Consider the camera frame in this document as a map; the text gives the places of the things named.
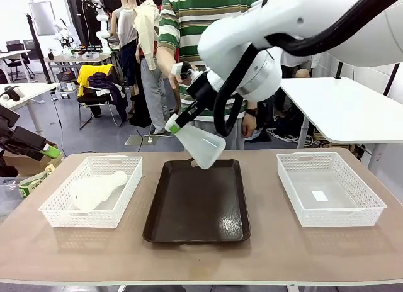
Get white floor cables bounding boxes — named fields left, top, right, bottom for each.
left=266, top=127, right=321, bottom=149

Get black office chair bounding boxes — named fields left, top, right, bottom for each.
left=5, top=40, right=36, bottom=82

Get brown cardboard box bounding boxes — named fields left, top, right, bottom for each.
left=2, top=140, right=64, bottom=177

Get opaque white conical flask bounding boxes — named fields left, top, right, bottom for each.
left=69, top=170, right=128, bottom=212

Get person in striped shirt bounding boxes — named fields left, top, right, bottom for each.
left=156, top=0, right=264, bottom=152

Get clear plastic storage bin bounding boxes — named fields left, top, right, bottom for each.
left=0, top=176, right=25, bottom=219

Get green and white carton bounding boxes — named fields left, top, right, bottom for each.
left=18, top=164, right=57, bottom=199

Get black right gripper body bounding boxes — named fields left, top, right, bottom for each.
left=186, top=70, right=221, bottom=112

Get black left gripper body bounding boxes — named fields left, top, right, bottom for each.
left=0, top=125, right=48, bottom=161

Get black handheld controller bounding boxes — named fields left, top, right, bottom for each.
left=0, top=85, right=25, bottom=103

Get translucent conical flask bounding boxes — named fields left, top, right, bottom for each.
left=164, top=113, right=227, bottom=171

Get mannequin with cream jacket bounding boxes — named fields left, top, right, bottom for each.
left=132, top=0, right=169, bottom=136

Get white paper label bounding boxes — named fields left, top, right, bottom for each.
left=311, top=189, right=329, bottom=203

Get large white table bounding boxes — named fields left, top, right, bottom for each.
left=278, top=77, right=403, bottom=170

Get grey floor plate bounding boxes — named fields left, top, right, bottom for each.
left=124, top=133, right=159, bottom=147

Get white perforated plastic basket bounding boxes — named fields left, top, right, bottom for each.
left=38, top=155, right=144, bottom=229
left=276, top=151, right=388, bottom=228

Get background work table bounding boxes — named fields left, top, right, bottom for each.
left=43, top=51, right=114, bottom=73

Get studio light panel on stand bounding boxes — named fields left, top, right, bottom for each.
left=24, top=1, right=58, bottom=84

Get person's left hand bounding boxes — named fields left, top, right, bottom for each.
left=241, top=115, right=264, bottom=139

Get small white table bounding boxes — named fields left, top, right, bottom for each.
left=0, top=82, right=61, bottom=136

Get black corrugated cable hose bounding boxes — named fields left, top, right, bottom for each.
left=213, top=0, right=403, bottom=137

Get chair piled with clothes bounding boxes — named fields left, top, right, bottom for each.
left=76, top=64, right=129, bottom=131

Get mannequin with white tank top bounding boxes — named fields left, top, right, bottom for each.
left=110, top=0, right=141, bottom=96

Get person's right forearm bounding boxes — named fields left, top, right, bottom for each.
left=156, top=43, right=183, bottom=82

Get person's right hand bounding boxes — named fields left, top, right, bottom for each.
left=168, top=71, right=183, bottom=91

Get dark brown plastic tray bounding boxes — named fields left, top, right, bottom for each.
left=142, top=159, right=252, bottom=245

